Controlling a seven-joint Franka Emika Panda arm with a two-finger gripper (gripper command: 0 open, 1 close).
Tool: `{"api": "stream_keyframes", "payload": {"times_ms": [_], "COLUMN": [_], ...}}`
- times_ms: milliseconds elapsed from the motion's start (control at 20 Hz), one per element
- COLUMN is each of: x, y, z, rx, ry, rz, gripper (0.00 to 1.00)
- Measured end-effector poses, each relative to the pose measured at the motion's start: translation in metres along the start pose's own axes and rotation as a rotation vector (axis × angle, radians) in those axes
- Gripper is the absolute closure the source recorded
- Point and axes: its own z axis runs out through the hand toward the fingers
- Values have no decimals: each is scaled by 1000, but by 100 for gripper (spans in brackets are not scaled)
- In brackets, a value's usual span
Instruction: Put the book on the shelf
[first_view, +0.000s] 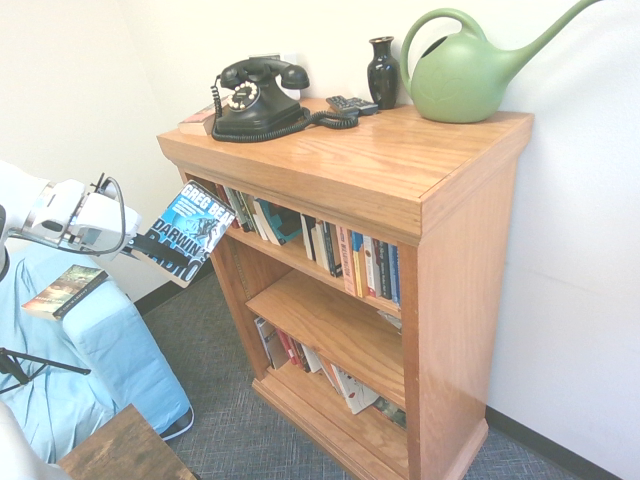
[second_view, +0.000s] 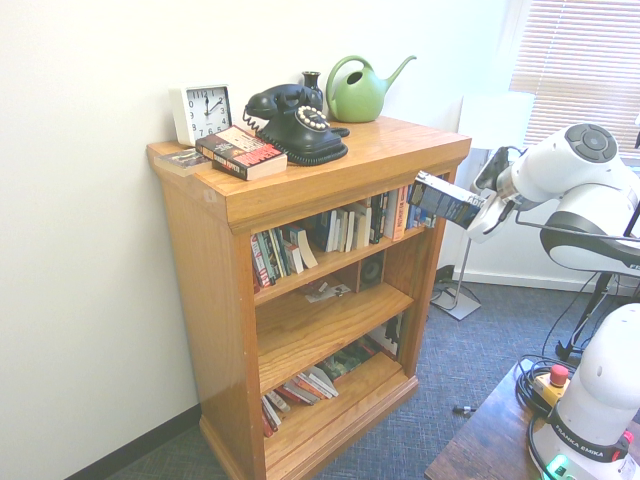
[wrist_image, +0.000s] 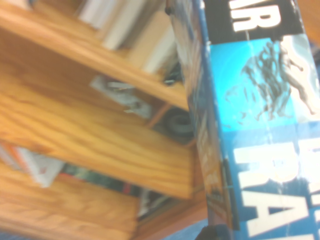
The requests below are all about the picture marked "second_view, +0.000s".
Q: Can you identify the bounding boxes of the white window blinds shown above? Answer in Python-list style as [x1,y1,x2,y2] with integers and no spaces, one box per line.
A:
[508,0,640,161]

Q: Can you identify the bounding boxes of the small grey speaker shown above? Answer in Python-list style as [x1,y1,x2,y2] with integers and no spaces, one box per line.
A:
[360,254,385,289]

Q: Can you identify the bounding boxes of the black white cover book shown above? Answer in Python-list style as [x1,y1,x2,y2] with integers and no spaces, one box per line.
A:
[372,313,404,359]

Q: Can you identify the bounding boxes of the green cover book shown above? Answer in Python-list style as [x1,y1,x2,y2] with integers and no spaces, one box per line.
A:
[319,339,384,382]

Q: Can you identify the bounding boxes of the white shade floor lamp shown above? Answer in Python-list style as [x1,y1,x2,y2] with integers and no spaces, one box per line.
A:
[430,92,536,321]

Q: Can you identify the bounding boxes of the green watering can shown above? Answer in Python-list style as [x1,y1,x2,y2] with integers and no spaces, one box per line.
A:
[325,54,418,124]

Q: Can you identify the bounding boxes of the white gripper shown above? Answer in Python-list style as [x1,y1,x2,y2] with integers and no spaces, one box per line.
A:
[467,192,513,245]

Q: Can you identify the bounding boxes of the red spine leaning book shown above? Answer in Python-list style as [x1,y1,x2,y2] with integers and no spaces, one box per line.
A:
[260,397,281,439]

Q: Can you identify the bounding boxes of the grey hanging cable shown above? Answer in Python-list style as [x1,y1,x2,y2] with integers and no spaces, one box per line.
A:
[543,279,609,351]

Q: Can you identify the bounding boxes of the black tripod stand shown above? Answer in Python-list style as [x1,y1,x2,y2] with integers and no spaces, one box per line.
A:
[556,197,640,362]

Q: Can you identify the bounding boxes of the blue Greg Bear paperback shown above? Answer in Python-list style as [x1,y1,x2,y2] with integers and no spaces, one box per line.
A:
[407,170,486,231]

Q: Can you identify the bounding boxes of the thin dark cover book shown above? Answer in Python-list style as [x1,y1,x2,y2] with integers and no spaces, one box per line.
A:
[153,147,211,178]

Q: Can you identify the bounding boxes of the thick orange spine book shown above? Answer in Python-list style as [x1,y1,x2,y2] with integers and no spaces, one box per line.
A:
[390,185,414,243]

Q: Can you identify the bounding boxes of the loose paper cards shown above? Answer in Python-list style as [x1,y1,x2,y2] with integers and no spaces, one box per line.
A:
[304,280,353,304]

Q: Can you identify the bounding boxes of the black rotary telephone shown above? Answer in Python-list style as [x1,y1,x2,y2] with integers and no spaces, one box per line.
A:
[242,84,351,167]

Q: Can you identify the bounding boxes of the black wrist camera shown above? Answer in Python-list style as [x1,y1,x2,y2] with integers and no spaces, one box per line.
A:
[472,145,517,194]

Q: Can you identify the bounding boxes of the red white spine book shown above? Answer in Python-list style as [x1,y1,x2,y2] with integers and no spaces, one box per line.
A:
[249,232,271,294]

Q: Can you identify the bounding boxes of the thick red black paperback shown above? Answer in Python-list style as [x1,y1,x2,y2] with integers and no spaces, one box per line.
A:
[195,125,289,182]

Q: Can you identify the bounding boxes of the white cover fallen book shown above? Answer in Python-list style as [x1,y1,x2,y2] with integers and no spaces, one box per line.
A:
[299,367,340,400]

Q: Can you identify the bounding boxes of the red yellow emergency stop button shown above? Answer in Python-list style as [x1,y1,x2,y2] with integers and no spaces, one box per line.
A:
[532,363,571,406]

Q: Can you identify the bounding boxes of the black cable coil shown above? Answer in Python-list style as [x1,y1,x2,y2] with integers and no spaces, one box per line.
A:
[516,353,559,419]

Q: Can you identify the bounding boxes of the wooden bookshelf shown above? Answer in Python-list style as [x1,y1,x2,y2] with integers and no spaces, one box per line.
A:
[146,115,473,480]

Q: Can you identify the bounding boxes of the black spine book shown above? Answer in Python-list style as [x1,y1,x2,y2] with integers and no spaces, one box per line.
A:
[369,193,390,246]

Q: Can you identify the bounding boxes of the small black vase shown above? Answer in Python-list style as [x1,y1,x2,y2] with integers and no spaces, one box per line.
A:
[301,70,324,107]

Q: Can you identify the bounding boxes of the blue spine book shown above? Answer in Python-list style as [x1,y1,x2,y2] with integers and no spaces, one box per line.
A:
[407,184,436,230]

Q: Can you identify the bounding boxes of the black power cord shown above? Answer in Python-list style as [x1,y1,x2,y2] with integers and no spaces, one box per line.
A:
[432,267,458,302]

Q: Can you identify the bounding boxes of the white square clock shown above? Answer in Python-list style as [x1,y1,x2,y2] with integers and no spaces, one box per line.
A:
[168,83,234,148]

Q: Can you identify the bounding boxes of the white paged paperback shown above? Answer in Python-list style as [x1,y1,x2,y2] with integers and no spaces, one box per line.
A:
[282,238,305,275]

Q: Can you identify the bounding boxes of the blue hardcover book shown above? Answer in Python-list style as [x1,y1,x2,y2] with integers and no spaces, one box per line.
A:
[313,209,341,253]

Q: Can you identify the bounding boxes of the teal cover paperback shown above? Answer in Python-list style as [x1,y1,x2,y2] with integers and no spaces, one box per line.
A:
[287,224,320,269]

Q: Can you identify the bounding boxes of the red striped fallen book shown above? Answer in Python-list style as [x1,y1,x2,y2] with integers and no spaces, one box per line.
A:
[280,377,321,406]

